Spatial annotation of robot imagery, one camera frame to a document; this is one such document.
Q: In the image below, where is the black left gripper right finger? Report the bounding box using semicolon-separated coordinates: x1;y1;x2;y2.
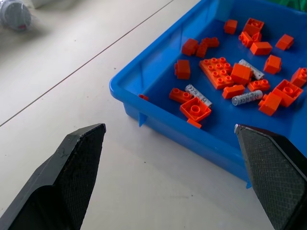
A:
234;124;307;230

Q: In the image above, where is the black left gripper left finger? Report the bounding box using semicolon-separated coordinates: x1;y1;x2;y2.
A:
0;123;106;230

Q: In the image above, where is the grey printed battery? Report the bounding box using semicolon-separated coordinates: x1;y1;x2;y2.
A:
238;58;265;81
231;90;264;107
185;84;213;108

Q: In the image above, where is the orange studded flat plate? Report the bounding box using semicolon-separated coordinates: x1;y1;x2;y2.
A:
199;57;235;90

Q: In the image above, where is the blue plastic tray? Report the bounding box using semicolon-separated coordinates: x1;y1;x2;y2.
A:
109;0;307;190

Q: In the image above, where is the grey cylindrical object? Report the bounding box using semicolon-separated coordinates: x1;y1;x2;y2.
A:
0;0;34;32

